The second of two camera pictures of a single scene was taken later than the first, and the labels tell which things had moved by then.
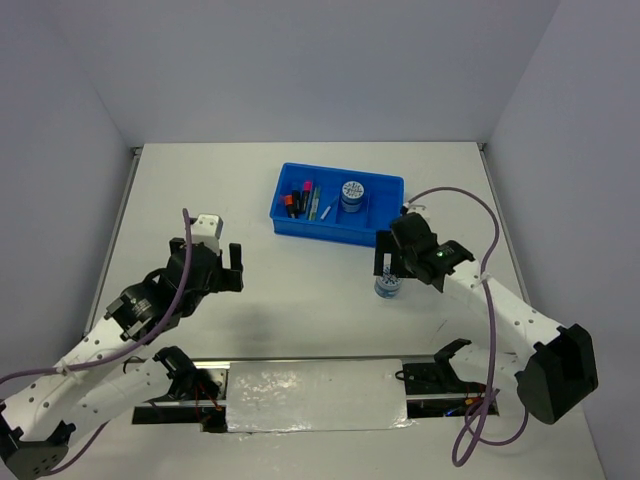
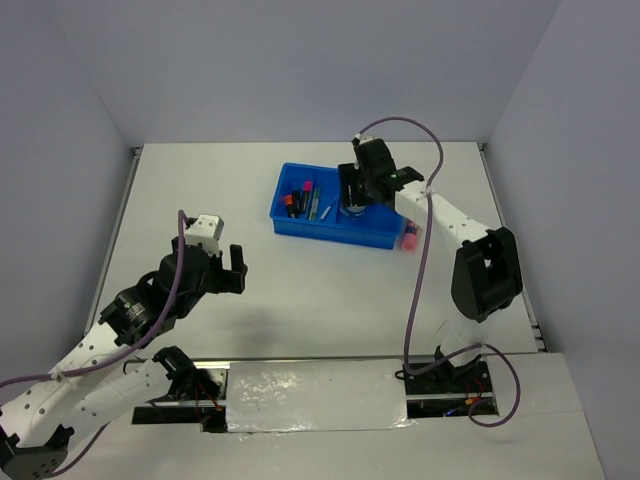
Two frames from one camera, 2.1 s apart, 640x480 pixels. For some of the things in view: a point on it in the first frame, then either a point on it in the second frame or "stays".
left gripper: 229,279 stays
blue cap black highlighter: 296,203 stays
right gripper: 386,243 -> 348,175
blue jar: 386,286 -> 353,210
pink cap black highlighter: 306,196 stays
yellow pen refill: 314,206 stays
